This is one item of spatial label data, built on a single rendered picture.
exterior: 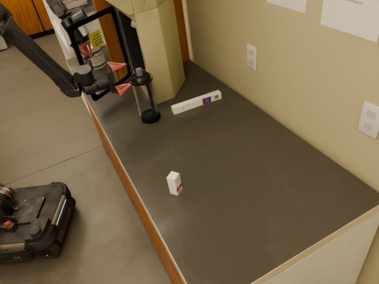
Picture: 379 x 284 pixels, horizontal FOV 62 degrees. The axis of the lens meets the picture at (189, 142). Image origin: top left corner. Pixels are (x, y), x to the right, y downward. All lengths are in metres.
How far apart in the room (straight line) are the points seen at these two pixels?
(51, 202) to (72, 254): 0.38
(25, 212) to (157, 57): 1.42
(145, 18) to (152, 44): 0.12
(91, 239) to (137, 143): 1.11
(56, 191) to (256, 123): 1.58
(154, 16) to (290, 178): 0.91
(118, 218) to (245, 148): 1.36
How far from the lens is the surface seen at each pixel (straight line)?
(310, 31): 1.24
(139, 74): 1.47
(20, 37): 1.34
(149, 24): 1.54
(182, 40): 2.06
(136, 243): 2.27
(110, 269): 2.23
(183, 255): 1.04
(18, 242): 2.32
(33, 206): 2.45
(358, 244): 1.34
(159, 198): 1.19
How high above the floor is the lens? 1.81
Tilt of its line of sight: 39 degrees down
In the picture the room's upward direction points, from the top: 9 degrees counter-clockwise
